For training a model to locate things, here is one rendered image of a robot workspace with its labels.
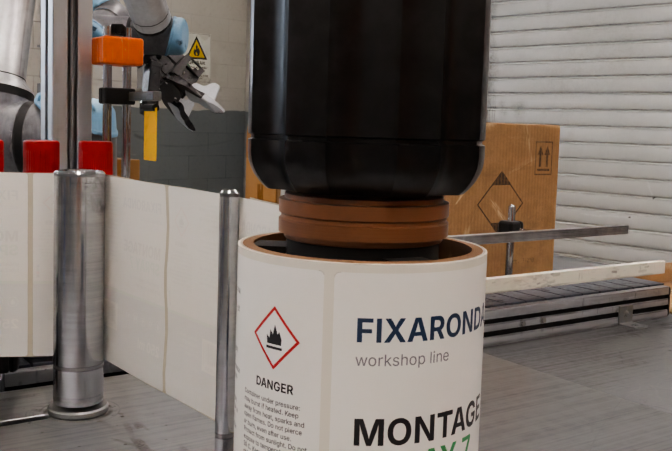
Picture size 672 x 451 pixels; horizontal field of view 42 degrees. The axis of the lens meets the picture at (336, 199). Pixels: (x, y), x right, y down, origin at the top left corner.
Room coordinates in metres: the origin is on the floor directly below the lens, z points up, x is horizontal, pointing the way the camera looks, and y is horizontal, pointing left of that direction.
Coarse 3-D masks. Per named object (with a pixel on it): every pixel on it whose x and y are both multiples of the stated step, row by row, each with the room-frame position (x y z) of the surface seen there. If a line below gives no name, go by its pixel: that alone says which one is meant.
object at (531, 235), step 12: (564, 228) 1.32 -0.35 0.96; (576, 228) 1.32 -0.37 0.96; (588, 228) 1.34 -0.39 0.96; (600, 228) 1.35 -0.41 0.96; (612, 228) 1.37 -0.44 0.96; (624, 228) 1.38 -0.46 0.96; (468, 240) 1.19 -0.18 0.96; (480, 240) 1.20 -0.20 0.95; (492, 240) 1.22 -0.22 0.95; (504, 240) 1.23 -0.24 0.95; (516, 240) 1.25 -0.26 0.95; (528, 240) 1.26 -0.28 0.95
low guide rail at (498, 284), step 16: (544, 272) 1.18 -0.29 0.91; (560, 272) 1.20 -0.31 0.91; (576, 272) 1.22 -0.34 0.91; (592, 272) 1.24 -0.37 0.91; (608, 272) 1.26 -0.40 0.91; (624, 272) 1.28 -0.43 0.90; (640, 272) 1.30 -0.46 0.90; (656, 272) 1.32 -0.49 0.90; (496, 288) 1.13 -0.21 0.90; (512, 288) 1.14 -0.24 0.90; (528, 288) 1.16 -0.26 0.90
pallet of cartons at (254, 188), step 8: (248, 136) 5.22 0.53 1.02; (248, 160) 5.21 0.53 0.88; (248, 168) 5.21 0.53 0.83; (248, 176) 5.21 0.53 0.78; (248, 184) 5.21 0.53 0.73; (256, 184) 5.16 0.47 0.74; (248, 192) 5.21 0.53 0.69; (256, 192) 5.16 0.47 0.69; (264, 192) 5.12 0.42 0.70; (272, 192) 5.07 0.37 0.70; (280, 192) 5.02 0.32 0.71; (264, 200) 5.12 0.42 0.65; (272, 200) 5.07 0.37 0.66
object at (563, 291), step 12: (540, 288) 1.25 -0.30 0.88; (552, 288) 1.26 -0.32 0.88; (564, 288) 1.26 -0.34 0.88; (576, 288) 1.26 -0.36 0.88; (588, 288) 1.27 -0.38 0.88; (600, 288) 1.27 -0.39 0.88; (612, 288) 1.27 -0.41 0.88; (624, 288) 1.28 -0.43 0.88; (492, 300) 1.15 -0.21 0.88; (504, 300) 1.16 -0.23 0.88; (516, 300) 1.16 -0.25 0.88; (528, 300) 1.16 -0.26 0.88; (540, 300) 1.17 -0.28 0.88; (24, 360) 0.80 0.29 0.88; (36, 360) 0.80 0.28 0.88; (48, 360) 0.80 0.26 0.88
